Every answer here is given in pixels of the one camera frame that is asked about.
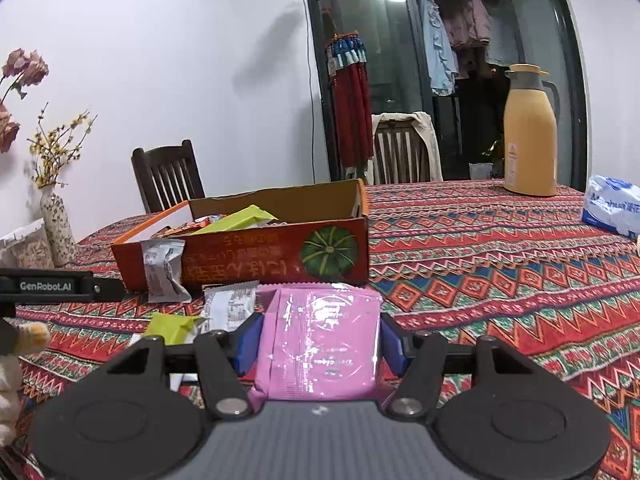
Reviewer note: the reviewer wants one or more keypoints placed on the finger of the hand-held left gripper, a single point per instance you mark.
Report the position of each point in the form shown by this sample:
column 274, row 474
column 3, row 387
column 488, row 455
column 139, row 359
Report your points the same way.
column 107, row 289

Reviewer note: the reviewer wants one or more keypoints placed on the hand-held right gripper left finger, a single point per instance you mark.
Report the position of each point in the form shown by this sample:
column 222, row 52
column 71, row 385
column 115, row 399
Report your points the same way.
column 248, row 345

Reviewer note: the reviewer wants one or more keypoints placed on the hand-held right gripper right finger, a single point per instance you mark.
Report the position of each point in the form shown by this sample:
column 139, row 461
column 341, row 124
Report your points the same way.
column 395, row 347

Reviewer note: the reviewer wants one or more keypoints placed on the pink snack packet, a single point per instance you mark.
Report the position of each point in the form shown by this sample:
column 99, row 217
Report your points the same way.
column 320, row 340

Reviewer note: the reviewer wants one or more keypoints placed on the red cardboard box pumpkin print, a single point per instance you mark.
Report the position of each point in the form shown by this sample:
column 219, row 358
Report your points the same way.
column 240, row 265

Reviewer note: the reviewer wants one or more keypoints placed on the person's left forearm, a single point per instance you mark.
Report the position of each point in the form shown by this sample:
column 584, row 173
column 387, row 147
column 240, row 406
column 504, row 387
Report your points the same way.
column 25, row 340

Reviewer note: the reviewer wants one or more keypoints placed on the white snack packet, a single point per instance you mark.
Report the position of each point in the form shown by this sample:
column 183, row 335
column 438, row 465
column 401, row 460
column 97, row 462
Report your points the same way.
column 227, row 305

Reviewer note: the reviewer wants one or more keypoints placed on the small speckled vase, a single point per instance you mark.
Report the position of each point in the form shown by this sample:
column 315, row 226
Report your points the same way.
column 57, row 230

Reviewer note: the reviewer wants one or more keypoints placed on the silver snack packet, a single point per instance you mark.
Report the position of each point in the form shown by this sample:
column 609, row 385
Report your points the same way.
column 162, row 270

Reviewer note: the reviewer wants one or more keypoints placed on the red colourful snack packet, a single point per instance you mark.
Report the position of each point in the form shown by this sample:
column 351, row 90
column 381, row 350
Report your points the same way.
column 185, row 229

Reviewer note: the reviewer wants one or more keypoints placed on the yellow flower sprigs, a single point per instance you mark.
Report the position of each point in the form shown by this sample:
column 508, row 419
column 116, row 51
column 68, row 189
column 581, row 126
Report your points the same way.
column 50, row 160

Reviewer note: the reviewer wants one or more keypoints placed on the dark wooden chair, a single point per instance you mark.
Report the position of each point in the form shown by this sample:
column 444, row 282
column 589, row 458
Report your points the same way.
column 165, row 155

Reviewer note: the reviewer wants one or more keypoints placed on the brown wooden chair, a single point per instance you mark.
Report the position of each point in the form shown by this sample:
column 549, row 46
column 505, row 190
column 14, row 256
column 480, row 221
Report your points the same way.
column 397, row 155

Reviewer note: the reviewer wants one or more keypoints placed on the white plant pot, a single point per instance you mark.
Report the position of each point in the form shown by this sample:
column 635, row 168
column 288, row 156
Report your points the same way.
column 481, row 171

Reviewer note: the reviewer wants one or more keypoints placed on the wooden chair with cloth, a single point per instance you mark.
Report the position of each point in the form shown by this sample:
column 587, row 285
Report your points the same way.
column 430, row 140

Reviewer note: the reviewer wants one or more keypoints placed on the dried pink flowers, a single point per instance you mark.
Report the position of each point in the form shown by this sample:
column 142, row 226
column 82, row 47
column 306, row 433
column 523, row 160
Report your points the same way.
column 27, row 67

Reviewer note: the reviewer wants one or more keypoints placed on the red hanging tassel bundle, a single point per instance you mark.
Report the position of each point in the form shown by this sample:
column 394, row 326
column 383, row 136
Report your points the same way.
column 350, row 110

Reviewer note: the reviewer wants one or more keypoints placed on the yellow thermos jug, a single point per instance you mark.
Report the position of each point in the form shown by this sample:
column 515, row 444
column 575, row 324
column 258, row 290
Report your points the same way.
column 530, row 145

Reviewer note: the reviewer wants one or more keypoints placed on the white blue tissue pack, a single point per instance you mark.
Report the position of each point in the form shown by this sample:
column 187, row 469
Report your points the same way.
column 612, row 207

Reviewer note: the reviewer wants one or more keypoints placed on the dark framed sliding glass door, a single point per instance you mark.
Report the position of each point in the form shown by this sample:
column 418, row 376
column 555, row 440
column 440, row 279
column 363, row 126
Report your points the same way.
column 375, row 60

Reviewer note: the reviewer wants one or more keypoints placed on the light blue hanging shirt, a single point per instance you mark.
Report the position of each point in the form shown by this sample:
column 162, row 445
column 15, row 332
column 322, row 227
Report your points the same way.
column 437, row 50

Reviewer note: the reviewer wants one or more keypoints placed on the pale hanging garment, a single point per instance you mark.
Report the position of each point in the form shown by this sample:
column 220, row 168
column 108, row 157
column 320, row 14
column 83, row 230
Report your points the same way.
column 502, row 40

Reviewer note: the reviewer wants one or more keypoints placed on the pink hanging garment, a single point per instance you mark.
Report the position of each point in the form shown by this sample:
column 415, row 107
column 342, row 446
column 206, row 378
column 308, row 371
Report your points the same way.
column 470, row 20

